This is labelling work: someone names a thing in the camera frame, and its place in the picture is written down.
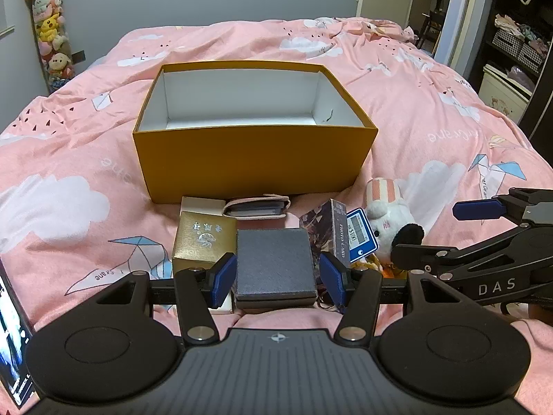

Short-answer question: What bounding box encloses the black shelf unit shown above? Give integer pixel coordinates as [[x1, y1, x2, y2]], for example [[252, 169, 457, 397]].
[[469, 0, 553, 117]]

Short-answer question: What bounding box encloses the small gold box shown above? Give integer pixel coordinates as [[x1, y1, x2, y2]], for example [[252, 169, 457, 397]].
[[172, 211, 238, 275]]

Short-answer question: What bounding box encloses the clear tube of plush toys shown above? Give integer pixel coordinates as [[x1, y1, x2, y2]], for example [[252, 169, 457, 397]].
[[24, 0, 76, 93]]

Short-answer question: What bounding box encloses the grey square box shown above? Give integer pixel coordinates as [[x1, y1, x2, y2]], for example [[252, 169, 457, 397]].
[[233, 228, 319, 310]]

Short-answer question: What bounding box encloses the dark photo card pack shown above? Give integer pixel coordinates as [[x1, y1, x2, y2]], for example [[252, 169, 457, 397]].
[[299, 199, 352, 269]]

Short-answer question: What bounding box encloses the orange cardboard box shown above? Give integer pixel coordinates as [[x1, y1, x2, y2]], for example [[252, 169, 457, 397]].
[[132, 61, 379, 205]]

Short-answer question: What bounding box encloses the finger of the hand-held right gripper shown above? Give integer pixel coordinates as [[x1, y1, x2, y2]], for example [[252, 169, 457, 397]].
[[452, 187, 553, 225], [391, 227, 536, 276]]

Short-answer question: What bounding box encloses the white plush dog striped hat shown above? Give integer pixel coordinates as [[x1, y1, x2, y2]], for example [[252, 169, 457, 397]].
[[365, 177, 426, 264]]

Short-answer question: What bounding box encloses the white storage bin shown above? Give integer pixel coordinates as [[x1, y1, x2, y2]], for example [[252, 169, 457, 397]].
[[479, 64, 534, 117]]

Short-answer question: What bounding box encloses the white glasses case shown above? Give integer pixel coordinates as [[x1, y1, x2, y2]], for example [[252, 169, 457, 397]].
[[179, 196, 236, 315]]

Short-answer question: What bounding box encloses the pink printed blanket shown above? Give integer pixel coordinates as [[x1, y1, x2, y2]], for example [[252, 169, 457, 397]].
[[0, 17, 553, 415]]

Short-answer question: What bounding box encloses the checked storage basket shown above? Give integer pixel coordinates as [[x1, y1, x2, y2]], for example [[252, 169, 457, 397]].
[[493, 26, 525, 57], [518, 39, 549, 74]]

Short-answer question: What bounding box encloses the phone with lit screen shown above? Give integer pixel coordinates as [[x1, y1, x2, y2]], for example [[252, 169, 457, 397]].
[[0, 259, 35, 407]]

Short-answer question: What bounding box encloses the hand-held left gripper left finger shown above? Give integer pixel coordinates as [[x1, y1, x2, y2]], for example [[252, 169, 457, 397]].
[[96, 253, 237, 345]]

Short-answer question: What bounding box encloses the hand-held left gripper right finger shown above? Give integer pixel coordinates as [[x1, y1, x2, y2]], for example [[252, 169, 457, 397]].
[[319, 251, 459, 345]]

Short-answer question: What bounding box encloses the duck plush keychain blue tag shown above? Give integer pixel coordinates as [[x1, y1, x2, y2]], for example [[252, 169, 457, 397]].
[[346, 206, 396, 279]]

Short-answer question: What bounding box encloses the pink card holder wallet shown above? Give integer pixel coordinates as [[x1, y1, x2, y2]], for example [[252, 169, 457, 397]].
[[222, 194, 291, 221]]

